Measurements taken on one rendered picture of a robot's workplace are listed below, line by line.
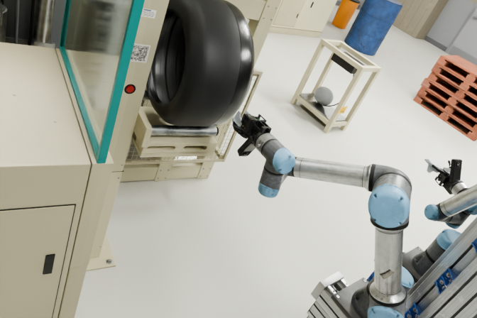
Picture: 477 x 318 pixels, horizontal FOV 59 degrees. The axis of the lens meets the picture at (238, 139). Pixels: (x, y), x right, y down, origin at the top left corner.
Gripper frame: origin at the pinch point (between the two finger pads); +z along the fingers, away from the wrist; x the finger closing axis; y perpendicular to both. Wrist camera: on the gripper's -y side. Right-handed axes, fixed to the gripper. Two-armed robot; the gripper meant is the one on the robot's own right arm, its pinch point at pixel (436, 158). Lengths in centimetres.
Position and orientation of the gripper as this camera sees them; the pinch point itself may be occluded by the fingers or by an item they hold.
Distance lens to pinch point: 242.6
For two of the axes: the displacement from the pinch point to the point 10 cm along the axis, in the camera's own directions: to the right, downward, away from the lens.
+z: -1.9, -5.9, 7.9
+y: -2.2, 8.1, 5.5
